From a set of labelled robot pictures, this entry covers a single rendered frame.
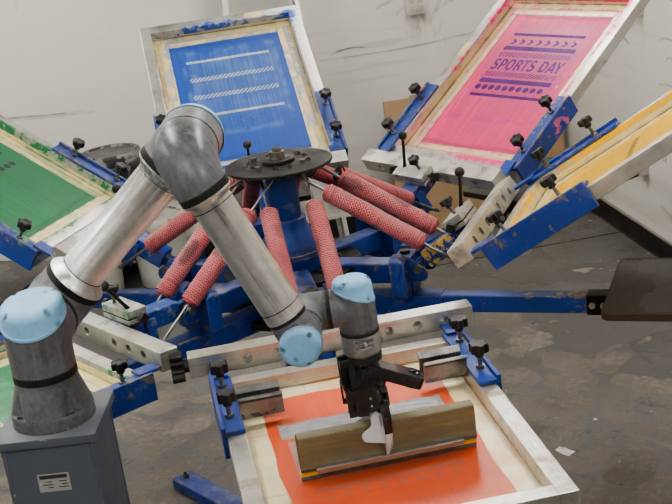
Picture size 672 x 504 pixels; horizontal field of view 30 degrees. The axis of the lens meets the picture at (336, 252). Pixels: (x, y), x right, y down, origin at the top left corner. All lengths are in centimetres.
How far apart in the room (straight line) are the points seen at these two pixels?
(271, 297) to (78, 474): 48
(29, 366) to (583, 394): 300
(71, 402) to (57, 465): 11
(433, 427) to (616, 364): 271
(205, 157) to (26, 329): 44
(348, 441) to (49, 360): 60
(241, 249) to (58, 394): 42
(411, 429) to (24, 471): 74
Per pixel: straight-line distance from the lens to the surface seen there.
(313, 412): 277
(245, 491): 242
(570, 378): 505
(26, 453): 233
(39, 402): 230
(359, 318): 234
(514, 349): 534
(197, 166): 213
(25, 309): 227
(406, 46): 688
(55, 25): 667
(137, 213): 230
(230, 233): 216
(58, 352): 228
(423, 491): 241
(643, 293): 326
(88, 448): 230
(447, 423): 250
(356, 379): 241
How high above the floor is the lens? 215
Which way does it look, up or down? 18 degrees down
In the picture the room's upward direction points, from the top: 8 degrees counter-clockwise
